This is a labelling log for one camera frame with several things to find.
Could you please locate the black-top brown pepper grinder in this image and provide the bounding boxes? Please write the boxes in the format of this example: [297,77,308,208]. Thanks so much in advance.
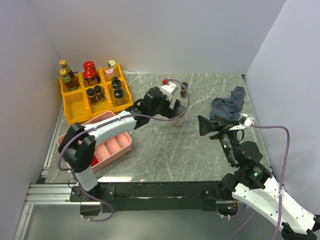
[113,88,125,106]

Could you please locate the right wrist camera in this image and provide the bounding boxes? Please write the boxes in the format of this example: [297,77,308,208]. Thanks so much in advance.
[229,113,256,131]

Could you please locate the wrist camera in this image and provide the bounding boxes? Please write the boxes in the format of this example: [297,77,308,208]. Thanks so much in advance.
[160,78,178,98]
[229,113,256,131]

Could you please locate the yellow compartment bin organizer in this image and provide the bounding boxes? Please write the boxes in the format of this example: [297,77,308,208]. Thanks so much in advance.
[59,60,133,125]

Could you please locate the clear-cap salt grinder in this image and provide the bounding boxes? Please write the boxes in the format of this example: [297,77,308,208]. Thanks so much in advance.
[172,116,185,127]

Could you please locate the pink divided tray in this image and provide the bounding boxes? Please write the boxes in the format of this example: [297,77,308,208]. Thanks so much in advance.
[56,111,132,173]

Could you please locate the white-cap seasoning shaker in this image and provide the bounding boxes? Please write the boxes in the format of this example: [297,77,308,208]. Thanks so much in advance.
[107,60,117,70]

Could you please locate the green label sauce bottle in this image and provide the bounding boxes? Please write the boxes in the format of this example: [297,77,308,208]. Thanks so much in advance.
[59,60,80,88]
[60,69,78,92]

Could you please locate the black-top white salt grinder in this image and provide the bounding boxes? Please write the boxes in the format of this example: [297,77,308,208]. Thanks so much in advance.
[111,77,122,90]

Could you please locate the small black-cap spice jar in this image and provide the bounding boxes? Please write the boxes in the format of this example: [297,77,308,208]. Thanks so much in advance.
[93,85,105,102]
[180,82,188,99]

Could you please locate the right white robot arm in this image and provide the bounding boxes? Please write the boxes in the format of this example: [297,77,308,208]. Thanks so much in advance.
[197,114,320,240]

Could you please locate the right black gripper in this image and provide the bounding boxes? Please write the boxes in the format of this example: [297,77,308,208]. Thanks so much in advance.
[196,114,240,166]

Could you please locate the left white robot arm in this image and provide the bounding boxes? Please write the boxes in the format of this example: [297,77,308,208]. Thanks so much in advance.
[58,82,181,201]

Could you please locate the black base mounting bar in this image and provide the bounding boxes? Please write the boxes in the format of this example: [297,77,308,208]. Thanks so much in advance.
[69,181,245,218]

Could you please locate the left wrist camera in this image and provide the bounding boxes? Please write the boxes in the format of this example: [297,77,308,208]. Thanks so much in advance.
[160,78,178,98]

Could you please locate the red-lid chili jar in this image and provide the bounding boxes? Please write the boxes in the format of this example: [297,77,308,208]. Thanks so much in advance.
[83,61,101,83]
[83,69,98,87]

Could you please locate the blue grey cloth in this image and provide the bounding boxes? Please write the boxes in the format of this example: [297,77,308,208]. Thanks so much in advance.
[209,86,245,122]

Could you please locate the pink-cap spice bottle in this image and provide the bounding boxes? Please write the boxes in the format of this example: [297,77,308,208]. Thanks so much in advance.
[105,67,115,82]

